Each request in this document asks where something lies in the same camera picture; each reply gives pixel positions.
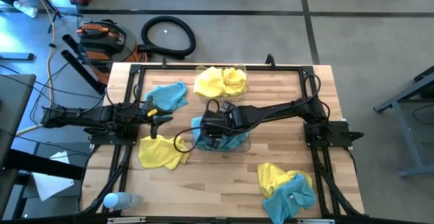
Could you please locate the black vacuum hose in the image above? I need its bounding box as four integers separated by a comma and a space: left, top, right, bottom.
136, 15, 197, 60

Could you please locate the beige floor cable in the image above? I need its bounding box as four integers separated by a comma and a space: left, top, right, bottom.
15, 0, 58, 137

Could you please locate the yellow microfiber towel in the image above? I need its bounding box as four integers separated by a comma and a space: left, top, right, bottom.
222, 67, 249, 97
256, 162, 313, 200
138, 134, 191, 171
193, 66, 225, 98

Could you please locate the orange black shop vacuum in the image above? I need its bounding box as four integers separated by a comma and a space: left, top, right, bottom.
75, 19, 147, 84

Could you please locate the clear plastic water bottle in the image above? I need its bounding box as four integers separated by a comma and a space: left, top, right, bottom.
102, 191, 142, 212

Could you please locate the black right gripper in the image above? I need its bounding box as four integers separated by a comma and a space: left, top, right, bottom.
201, 110, 238, 150

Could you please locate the white paper sheet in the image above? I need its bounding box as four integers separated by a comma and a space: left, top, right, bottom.
31, 150, 75, 202

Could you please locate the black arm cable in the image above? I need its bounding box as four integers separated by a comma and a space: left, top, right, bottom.
301, 73, 322, 110

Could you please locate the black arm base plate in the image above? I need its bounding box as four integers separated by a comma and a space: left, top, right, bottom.
88, 128, 140, 146
304, 120, 365, 149

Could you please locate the blue microfiber towel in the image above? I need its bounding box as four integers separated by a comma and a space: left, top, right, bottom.
191, 115, 213, 150
144, 80, 189, 113
262, 172, 317, 224
203, 132, 250, 152

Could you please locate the grey-blue metal table frame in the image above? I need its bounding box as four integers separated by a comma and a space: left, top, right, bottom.
372, 65, 434, 178

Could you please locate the clear plastic basket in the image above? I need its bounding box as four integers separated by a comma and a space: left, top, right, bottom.
191, 114, 252, 154
194, 63, 250, 103

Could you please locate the black vacuum tube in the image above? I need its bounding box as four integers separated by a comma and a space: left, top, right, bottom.
60, 49, 106, 95
61, 33, 93, 69

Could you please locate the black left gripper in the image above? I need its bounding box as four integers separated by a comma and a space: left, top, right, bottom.
140, 101, 174, 140

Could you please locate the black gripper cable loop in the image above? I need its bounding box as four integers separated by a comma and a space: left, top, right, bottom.
173, 125, 205, 154

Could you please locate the black floor cable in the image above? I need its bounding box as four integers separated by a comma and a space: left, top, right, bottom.
0, 63, 103, 100

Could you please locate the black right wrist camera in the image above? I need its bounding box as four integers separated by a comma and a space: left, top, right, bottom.
222, 100, 238, 115

